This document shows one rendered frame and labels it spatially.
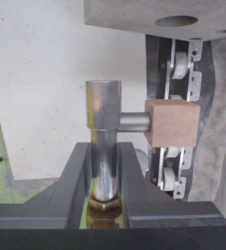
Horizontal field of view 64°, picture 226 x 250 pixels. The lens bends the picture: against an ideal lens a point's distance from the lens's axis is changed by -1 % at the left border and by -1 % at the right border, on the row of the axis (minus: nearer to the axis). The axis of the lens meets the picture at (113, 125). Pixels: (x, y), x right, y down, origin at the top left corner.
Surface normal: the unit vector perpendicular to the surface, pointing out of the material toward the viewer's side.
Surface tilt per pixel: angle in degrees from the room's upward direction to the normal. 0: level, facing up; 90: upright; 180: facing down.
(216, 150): 50
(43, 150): 0
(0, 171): 0
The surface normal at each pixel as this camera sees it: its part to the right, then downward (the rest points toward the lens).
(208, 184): -0.76, 0.18
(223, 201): 0.02, 0.26
